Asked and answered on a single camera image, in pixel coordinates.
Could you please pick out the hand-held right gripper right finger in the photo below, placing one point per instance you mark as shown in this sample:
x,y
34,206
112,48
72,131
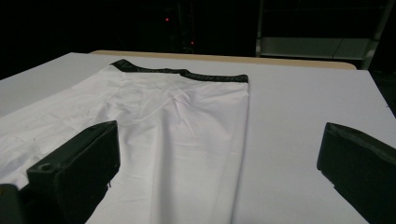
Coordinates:
x,y
364,168

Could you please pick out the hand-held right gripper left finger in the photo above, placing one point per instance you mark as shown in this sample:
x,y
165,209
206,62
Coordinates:
x,y
77,161

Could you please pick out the white pants with black waistband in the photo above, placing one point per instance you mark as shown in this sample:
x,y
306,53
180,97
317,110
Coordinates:
x,y
186,140

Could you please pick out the white table mat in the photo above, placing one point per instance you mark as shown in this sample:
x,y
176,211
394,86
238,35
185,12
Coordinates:
x,y
295,118

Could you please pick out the grey metal stand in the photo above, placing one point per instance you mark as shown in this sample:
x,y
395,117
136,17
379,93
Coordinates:
x,y
311,48

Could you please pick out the dark equipment with red lights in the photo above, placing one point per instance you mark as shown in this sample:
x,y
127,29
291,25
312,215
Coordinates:
x,y
182,31

